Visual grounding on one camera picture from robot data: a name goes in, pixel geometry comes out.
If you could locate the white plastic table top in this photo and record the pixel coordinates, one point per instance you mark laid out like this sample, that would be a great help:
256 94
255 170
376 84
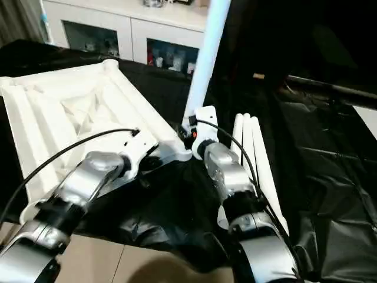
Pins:
70 112

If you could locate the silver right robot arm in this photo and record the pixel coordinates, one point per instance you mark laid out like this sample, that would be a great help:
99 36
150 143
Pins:
235 188

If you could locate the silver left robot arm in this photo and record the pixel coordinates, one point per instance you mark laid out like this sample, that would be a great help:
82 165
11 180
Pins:
76 183

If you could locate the black work mat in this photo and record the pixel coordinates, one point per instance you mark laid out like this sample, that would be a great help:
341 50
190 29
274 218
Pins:
171 206

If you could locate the small yellow tag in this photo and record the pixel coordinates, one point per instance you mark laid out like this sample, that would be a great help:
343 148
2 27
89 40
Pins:
258 75

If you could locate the white cabinet with glass doors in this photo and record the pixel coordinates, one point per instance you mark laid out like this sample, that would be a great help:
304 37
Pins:
147 26

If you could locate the black metal bar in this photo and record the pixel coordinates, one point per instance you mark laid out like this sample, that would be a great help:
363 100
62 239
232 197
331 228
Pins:
336 88

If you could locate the grey curtain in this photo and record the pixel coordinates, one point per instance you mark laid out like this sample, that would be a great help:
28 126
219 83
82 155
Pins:
17 17

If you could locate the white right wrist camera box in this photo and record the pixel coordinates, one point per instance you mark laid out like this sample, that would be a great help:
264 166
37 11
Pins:
204 122

